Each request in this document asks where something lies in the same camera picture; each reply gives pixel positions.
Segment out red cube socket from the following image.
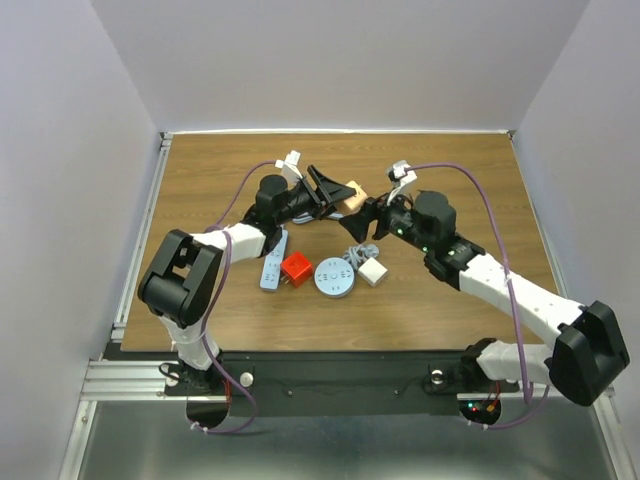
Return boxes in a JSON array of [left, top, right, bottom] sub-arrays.
[[280, 251, 313, 288]]

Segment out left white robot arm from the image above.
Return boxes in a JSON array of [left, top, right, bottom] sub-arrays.
[[137, 166, 357, 394]]

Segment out white cube charger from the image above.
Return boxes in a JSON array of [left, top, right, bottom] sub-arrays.
[[357, 258, 388, 287]]

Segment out grey coiled cord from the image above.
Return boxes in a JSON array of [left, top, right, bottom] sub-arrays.
[[342, 243, 381, 267]]

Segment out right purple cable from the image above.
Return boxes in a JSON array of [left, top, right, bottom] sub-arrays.
[[409, 162, 551, 432]]

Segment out round blue socket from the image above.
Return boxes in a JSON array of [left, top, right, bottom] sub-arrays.
[[314, 257, 355, 299]]

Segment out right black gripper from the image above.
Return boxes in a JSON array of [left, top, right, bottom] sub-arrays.
[[340, 184, 433, 254]]

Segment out purple cable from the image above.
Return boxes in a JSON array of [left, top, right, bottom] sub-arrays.
[[189, 159, 279, 435], [409, 162, 551, 432]]

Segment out beige cube socket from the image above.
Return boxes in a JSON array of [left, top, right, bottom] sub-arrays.
[[339, 180, 368, 215]]

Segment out blue power strip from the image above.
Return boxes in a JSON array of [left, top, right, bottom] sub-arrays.
[[259, 229, 289, 292]]

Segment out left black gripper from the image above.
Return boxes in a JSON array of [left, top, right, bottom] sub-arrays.
[[275, 165, 356, 226]]

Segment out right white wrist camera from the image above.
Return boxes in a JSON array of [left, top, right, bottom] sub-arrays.
[[386, 160, 417, 204]]

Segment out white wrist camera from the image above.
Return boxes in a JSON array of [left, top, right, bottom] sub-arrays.
[[386, 160, 417, 204], [275, 150, 304, 187]]

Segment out aluminium rail frame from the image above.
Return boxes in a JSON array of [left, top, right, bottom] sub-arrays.
[[59, 130, 174, 480]]

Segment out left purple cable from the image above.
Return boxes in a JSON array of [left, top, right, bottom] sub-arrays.
[[189, 159, 279, 435]]

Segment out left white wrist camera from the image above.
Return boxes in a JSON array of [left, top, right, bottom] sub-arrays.
[[275, 150, 304, 187]]

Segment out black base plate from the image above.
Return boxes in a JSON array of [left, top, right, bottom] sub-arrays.
[[160, 350, 518, 418]]

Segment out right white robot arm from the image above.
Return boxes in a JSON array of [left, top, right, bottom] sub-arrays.
[[340, 191, 630, 406]]

